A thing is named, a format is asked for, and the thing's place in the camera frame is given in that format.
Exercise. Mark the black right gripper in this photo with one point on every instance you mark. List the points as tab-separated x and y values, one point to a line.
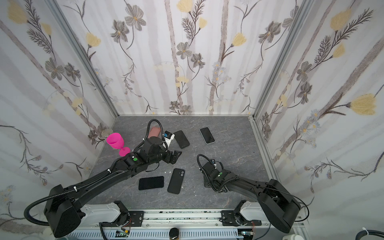
208	181

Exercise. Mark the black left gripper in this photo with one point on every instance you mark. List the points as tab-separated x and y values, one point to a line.
169	159

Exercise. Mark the black phone case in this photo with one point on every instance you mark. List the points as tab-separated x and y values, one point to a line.
176	181
181	139

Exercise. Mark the black smartphone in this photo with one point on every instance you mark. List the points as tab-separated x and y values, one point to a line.
151	183
207	135

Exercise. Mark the light blue phone case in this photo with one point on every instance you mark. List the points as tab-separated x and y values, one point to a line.
207	135

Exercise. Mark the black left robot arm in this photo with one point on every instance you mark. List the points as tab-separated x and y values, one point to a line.
63	209

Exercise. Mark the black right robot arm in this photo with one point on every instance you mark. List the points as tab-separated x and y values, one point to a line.
280	207

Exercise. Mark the salmon pink phone case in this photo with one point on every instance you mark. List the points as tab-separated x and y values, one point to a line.
155	132

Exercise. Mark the pink silicone cup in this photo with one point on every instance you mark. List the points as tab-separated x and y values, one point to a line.
116	141

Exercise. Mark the black round knob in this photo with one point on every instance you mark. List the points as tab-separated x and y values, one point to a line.
174	234

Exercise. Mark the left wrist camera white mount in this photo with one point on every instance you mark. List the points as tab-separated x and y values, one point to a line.
168	137

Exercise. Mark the white slotted cable duct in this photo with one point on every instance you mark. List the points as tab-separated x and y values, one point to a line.
159	234

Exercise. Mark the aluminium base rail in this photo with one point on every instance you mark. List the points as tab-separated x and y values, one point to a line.
91	215

